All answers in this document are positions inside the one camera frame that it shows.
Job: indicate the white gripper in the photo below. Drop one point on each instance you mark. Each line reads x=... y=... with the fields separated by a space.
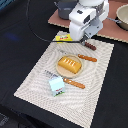
x=84 y=23

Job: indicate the brown toy sausage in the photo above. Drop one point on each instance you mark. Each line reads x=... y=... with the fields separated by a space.
x=90 y=46

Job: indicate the yellow butter box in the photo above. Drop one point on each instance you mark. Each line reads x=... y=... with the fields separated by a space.
x=62 y=38

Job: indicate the orange toy bread loaf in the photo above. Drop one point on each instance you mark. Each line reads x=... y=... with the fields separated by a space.
x=69 y=64

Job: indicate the light blue toy cup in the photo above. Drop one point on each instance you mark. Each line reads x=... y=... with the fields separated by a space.
x=57 y=85

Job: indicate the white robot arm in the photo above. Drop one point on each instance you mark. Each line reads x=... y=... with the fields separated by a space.
x=101 y=6

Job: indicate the dark grey pot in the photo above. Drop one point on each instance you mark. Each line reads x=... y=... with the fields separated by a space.
x=65 y=7

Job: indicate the pink brown mat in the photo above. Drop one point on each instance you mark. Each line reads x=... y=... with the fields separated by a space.
x=110 y=29

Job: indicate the beige pan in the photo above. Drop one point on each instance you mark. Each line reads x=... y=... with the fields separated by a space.
x=122 y=15

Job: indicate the beige round plate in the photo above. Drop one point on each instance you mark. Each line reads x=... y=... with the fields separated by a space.
x=65 y=73

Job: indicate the woven beige placemat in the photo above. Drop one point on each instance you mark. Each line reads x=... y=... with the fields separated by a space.
x=76 y=105

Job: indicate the knife with orange handle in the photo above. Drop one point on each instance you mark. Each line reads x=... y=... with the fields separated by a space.
x=79 y=55

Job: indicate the fork with orange handle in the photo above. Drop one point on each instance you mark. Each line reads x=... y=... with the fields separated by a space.
x=66 y=80

